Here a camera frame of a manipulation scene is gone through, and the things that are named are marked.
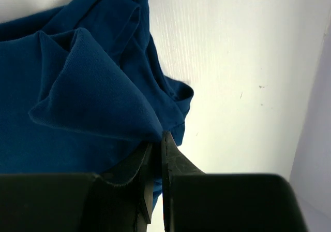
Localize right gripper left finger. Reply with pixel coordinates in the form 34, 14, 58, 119
1, 142, 153, 231

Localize blue mickey mouse t-shirt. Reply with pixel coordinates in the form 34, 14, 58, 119
0, 0, 194, 217

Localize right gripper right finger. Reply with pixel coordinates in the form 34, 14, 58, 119
161, 132, 308, 232

